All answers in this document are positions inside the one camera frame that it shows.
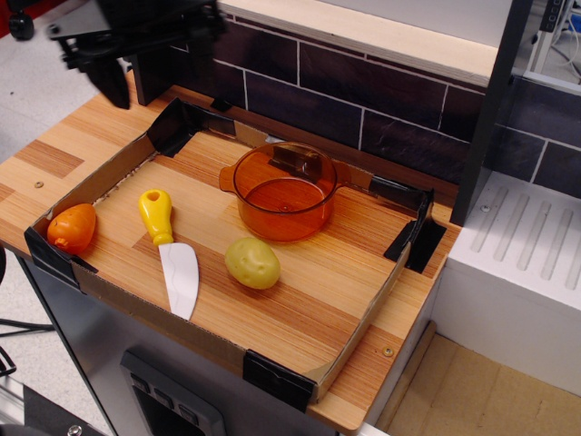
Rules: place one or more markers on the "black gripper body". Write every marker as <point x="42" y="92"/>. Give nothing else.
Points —
<point x="98" y="31"/>

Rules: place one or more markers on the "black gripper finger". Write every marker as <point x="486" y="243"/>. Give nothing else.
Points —
<point x="107" y="75"/>

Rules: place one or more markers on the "yellow handled toy knife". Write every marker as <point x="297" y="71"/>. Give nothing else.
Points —
<point x="179" y="260"/>

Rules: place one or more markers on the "orange transparent plastic pot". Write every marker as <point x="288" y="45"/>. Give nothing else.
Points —
<point x="285" y="191"/>

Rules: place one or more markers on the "cardboard fence with black tape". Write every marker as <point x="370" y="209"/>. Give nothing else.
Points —
<point x="315" y="339"/>

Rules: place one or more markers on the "black caster wheel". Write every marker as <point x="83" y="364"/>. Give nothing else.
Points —
<point x="21" y="26"/>

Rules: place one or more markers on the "orange toy carrot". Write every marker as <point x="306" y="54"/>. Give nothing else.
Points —
<point x="73" y="229"/>

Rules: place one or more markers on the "yellow toy potato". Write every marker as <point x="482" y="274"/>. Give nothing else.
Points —
<point x="253" y="263"/>

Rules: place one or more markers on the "toy oven control panel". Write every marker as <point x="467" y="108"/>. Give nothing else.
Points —
<point x="167" y="407"/>

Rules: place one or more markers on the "white toy sink drainboard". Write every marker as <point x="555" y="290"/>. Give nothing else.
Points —
<point x="510" y="289"/>

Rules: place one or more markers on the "black vertical post right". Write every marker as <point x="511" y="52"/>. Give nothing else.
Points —
<point x="474" y="175"/>

